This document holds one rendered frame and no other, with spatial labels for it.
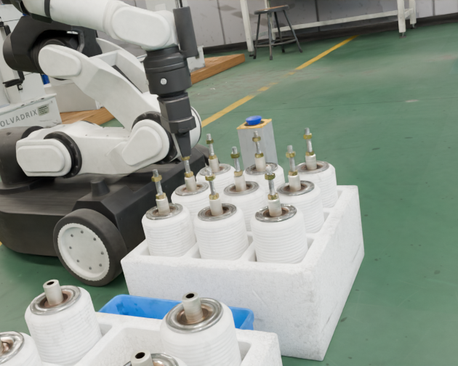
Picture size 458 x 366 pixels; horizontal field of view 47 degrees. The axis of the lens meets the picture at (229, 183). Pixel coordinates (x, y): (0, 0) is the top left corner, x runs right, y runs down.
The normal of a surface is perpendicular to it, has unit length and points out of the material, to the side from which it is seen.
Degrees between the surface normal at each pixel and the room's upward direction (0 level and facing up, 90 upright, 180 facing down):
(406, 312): 0
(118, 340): 90
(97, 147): 90
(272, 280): 90
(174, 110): 90
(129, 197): 45
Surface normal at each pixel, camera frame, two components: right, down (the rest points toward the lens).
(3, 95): 0.88, 0.00
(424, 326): -0.17, -0.93
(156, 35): -0.08, 0.35
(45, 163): -0.44, 0.37
